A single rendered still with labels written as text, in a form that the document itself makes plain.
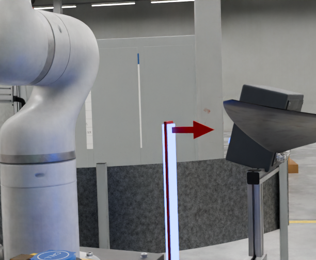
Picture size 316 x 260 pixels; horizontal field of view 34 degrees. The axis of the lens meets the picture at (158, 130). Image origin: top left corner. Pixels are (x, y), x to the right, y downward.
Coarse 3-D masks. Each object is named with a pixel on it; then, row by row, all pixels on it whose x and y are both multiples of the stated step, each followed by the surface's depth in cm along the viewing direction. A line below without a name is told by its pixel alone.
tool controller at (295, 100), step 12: (240, 96) 122; (252, 96) 121; (264, 96) 120; (276, 96) 119; (288, 96) 118; (300, 96) 135; (288, 108) 121; (300, 108) 139; (240, 132) 123; (240, 144) 123; (252, 144) 122; (228, 156) 124; (240, 156) 123; (252, 156) 122; (264, 156) 121; (276, 156) 123; (288, 156) 127; (264, 168) 121
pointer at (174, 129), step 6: (186, 126) 67; (192, 126) 67; (198, 126) 66; (204, 126) 66; (174, 132) 68; (180, 132) 67; (186, 132) 67; (192, 132) 67; (198, 132) 66; (204, 132) 66
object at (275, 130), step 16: (240, 112) 59; (256, 112) 57; (272, 112) 56; (288, 112) 54; (304, 112) 53; (240, 128) 67; (256, 128) 66; (272, 128) 65; (288, 128) 65; (304, 128) 64; (272, 144) 72; (288, 144) 72; (304, 144) 72
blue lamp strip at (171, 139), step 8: (168, 128) 67; (168, 136) 67; (168, 144) 67; (168, 152) 67; (168, 160) 67; (168, 168) 68; (176, 176) 69; (176, 184) 69; (176, 192) 69; (176, 200) 69; (176, 208) 69; (176, 216) 69; (176, 224) 69; (176, 232) 69; (176, 240) 69; (176, 248) 69; (176, 256) 69
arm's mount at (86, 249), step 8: (80, 248) 98; (88, 248) 98; (96, 248) 97; (104, 256) 92; (112, 256) 92; (120, 256) 92; (128, 256) 92; (136, 256) 91; (144, 256) 91; (152, 256) 91; (160, 256) 91
